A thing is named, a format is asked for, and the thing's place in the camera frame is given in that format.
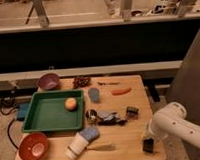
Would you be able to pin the black whiteboard eraser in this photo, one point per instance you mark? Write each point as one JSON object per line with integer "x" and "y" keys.
{"x": 148, "y": 145}

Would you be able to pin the white paper cup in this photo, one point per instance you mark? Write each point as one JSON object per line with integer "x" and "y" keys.
{"x": 76, "y": 147}

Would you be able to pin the orange carrot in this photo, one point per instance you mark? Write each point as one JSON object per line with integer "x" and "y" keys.
{"x": 120, "y": 91}

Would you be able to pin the blue plastic cup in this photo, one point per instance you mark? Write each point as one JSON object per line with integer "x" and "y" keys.
{"x": 93, "y": 94}

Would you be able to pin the bunch of dark grapes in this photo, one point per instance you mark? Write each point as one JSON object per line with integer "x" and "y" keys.
{"x": 81, "y": 81}

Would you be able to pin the blue power box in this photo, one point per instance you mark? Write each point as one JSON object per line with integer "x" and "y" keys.
{"x": 22, "y": 111}

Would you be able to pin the small dark knife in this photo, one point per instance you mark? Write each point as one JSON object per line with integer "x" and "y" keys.
{"x": 107, "y": 83}

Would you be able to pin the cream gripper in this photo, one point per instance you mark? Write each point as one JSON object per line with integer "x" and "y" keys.
{"x": 147, "y": 134}

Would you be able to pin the black binder clip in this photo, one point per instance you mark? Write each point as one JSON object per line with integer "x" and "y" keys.
{"x": 132, "y": 112}

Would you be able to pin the small metal cup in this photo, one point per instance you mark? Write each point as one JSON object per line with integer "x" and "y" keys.
{"x": 91, "y": 116}

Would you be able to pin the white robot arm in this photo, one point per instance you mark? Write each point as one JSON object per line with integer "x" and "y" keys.
{"x": 171, "y": 120}

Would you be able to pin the purple bowl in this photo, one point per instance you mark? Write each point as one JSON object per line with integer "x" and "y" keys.
{"x": 48, "y": 81}

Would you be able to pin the red bowl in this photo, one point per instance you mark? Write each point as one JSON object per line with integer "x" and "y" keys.
{"x": 33, "y": 146}

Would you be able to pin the orange fruit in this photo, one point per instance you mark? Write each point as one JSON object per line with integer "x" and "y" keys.
{"x": 70, "y": 104}

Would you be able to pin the green plastic tray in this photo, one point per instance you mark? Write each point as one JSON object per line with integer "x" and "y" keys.
{"x": 47, "y": 112}

